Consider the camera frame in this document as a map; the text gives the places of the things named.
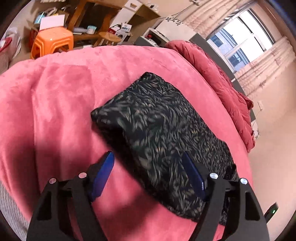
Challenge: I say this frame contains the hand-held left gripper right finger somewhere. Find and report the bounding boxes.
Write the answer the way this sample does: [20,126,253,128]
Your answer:
[181,152,270,241]

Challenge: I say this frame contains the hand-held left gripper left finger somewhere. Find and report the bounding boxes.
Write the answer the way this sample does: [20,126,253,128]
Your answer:
[26,151,115,241]

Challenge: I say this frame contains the black leaf print pants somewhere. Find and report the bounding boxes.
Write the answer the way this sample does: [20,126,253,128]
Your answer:
[91,72,240,226]

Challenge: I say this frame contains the pink plush blanket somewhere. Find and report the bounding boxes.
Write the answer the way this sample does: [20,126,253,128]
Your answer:
[0,45,253,241]

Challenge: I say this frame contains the red duvet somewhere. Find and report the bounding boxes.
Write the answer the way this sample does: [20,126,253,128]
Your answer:
[165,40,256,153]

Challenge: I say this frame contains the white mattress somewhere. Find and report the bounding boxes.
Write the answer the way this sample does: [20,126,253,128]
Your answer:
[0,181,30,241]

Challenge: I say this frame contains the pale patterned curtain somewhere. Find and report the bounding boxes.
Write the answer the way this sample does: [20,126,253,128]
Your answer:
[183,0,262,39]
[235,38,296,98]

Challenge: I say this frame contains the window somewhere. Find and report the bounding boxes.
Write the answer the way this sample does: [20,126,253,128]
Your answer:
[207,9,277,72]

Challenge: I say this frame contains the white nightstand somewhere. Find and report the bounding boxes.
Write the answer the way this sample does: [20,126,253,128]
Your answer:
[134,28,170,48]

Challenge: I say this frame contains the orange plastic stool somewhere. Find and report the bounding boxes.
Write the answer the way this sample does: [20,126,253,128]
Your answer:
[31,29,74,60]

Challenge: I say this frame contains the grey and white headboard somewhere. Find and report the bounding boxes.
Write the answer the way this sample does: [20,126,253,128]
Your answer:
[155,15,256,121]

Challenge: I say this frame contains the white printed carton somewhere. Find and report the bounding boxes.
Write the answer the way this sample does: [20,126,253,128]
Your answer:
[109,23,132,37]

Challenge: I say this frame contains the red and white basket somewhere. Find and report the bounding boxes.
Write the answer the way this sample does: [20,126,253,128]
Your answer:
[0,27,21,75]

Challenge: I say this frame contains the cardboard box with white paper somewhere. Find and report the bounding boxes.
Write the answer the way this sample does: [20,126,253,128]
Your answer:
[26,15,70,47]

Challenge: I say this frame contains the wooden desk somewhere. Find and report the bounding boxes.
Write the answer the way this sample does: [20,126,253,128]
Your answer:
[67,0,133,47]

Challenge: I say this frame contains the white drawer cabinet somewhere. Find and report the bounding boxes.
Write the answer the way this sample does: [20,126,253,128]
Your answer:
[109,0,161,28]

